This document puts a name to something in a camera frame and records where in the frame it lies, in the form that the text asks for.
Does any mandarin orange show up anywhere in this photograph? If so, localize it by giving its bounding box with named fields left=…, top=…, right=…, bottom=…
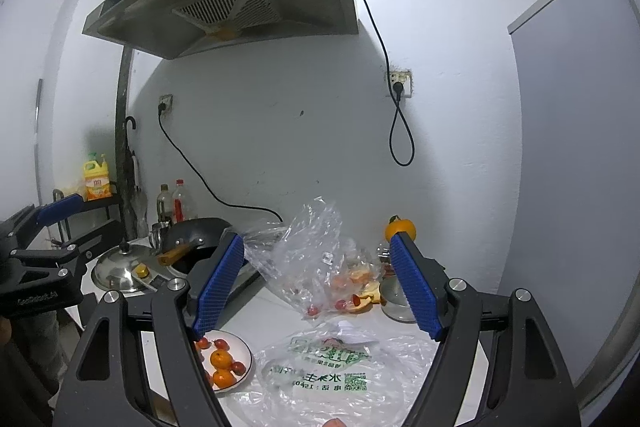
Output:
left=209, top=349, right=234, bottom=371
left=210, top=369, right=236, bottom=390

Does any red cherry tomato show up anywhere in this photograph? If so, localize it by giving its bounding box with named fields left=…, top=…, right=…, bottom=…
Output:
left=214, top=339, right=230, bottom=351
left=230, top=361, right=246, bottom=376
left=196, top=337, right=210, bottom=350

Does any steel pot lid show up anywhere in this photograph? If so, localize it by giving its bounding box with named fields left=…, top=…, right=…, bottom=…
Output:
left=91, top=242, right=151, bottom=294

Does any yellow detergent bottle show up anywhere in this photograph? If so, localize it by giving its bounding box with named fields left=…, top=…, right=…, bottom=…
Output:
left=82, top=153, right=112, bottom=200

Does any black metal rack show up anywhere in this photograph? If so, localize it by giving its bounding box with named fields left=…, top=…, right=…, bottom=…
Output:
left=48, top=181, right=122, bottom=248

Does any black umbrella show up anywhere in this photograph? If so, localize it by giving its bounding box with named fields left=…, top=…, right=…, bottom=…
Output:
left=122, top=116, right=138, bottom=234

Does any vertical dark pipe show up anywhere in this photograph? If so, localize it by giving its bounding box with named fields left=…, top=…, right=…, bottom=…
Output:
left=114, top=46, right=136, bottom=241

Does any oil bottle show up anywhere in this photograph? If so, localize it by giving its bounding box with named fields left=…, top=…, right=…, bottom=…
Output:
left=155, top=183, right=174, bottom=225

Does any black wok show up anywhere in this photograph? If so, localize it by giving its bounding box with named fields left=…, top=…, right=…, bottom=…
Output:
left=157, top=218, right=231, bottom=275

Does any red label bottle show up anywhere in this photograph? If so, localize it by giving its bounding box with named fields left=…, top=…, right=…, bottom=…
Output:
left=172, top=179, right=195, bottom=223

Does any grey refrigerator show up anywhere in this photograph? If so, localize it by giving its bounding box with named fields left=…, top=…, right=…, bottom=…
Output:
left=500, top=0, right=639, bottom=407

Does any white plate dark rim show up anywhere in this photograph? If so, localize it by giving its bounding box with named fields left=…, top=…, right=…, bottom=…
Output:
left=194, top=331, right=254, bottom=395

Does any small steel saucepan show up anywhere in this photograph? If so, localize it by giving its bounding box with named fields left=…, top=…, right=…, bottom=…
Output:
left=380, top=277, right=416, bottom=323

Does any orange peel pile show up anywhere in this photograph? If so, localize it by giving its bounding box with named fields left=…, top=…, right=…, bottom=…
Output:
left=330, top=268, right=381, bottom=314

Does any clear box of dark fruit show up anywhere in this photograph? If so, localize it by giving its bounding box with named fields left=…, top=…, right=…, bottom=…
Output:
left=375, top=243, right=395, bottom=279

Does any printed plastic bag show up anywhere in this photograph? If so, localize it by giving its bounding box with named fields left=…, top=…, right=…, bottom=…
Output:
left=228, top=321, right=437, bottom=426

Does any large orange on box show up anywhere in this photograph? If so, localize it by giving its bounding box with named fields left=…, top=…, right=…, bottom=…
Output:
left=384, top=215, right=416, bottom=243

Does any clear crumpled plastic bag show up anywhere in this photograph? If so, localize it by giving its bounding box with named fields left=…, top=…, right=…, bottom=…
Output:
left=243, top=197, right=381, bottom=321

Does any cooker power cable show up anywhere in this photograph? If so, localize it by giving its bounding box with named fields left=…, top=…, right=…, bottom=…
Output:
left=157, top=103, right=284, bottom=223

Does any left wall socket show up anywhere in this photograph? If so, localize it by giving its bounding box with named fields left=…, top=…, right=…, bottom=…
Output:
left=157, top=94, right=174, bottom=116

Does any wall socket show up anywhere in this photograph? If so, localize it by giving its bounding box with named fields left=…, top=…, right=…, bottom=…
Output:
left=157, top=94, right=174, bottom=116
left=387, top=69, right=412, bottom=100

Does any range hood power cable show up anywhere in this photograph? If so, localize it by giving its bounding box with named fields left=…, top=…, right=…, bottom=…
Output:
left=350, top=0, right=417, bottom=168

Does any right wall socket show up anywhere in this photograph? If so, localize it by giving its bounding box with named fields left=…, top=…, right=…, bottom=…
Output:
left=387, top=69, right=412, bottom=100

